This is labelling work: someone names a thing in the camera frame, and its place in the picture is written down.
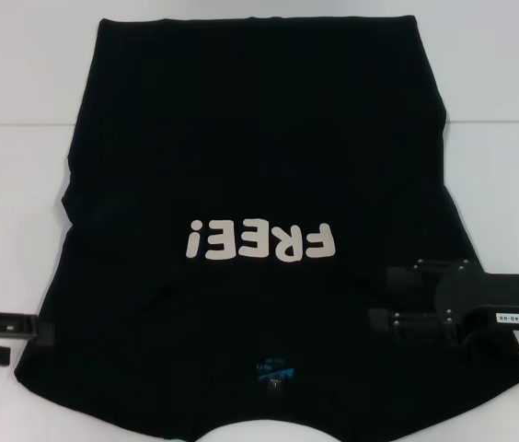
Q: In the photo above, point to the black shirt with FREE print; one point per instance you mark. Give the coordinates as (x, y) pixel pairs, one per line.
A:
(259, 138)

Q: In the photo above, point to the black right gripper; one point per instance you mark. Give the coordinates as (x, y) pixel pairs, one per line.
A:
(494, 297)

